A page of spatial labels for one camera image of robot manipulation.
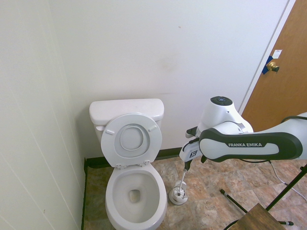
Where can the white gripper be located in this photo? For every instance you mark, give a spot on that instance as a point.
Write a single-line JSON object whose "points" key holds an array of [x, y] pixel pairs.
{"points": [[190, 151]]}

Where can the white toilet brush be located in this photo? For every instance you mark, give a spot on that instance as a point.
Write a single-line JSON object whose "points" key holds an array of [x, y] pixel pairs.
{"points": [[182, 180]]}

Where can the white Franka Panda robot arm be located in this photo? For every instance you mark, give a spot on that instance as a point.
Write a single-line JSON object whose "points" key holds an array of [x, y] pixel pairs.
{"points": [[242, 146]]}

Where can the white toilet brush holder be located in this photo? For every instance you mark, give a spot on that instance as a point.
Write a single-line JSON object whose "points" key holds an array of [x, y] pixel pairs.
{"points": [[177, 201]]}

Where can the white toilet bowl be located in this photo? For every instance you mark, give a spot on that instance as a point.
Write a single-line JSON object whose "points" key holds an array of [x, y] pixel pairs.
{"points": [[158, 191]]}

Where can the white toilet tank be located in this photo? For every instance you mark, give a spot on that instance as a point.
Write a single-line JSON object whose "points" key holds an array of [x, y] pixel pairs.
{"points": [[158, 129]]}

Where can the white toilet seat cover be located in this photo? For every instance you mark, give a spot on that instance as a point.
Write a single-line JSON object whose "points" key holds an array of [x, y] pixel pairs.
{"points": [[132, 137]]}

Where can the white toilet tank lid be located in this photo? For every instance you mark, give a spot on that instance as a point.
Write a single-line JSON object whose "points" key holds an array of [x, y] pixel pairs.
{"points": [[124, 109]]}

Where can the black rubber baseboard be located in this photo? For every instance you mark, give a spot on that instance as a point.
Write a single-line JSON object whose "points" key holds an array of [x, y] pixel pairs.
{"points": [[168, 153], [83, 203]]}

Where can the blue tape strip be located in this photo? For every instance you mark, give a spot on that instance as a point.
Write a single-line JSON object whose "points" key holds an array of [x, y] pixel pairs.
{"points": [[265, 69]]}

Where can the brass door knob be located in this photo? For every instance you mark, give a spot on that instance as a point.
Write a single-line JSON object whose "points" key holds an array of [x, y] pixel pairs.
{"points": [[272, 66]]}

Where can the brown wooden door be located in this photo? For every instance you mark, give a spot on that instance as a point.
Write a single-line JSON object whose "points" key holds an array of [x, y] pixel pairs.
{"points": [[285, 79]]}

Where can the small white paper label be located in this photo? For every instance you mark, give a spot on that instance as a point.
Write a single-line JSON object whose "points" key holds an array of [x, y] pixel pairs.
{"points": [[277, 54]]}

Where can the black camera tripod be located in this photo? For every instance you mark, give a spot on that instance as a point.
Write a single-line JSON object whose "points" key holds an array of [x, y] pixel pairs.
{"points": [[285, 190]]}

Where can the white door frame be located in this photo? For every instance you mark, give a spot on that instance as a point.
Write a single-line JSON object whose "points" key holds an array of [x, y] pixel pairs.
{"points": [[268, 57]]}

